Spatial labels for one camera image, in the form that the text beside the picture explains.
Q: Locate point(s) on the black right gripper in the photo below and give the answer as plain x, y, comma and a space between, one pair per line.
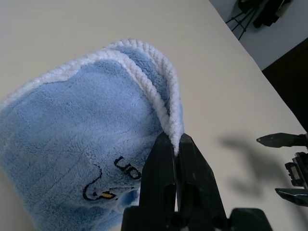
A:
299, 166

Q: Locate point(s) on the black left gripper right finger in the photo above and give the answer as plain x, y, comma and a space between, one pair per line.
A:
197, 178

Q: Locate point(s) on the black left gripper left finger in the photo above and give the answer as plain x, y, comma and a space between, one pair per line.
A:
158, 173

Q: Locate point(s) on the light blue towel white trim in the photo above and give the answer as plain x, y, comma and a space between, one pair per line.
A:
72, 120

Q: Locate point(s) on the black foam floor mat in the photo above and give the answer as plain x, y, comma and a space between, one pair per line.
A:
293, 84

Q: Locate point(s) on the black tripod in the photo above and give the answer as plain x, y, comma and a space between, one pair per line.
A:
264, 16

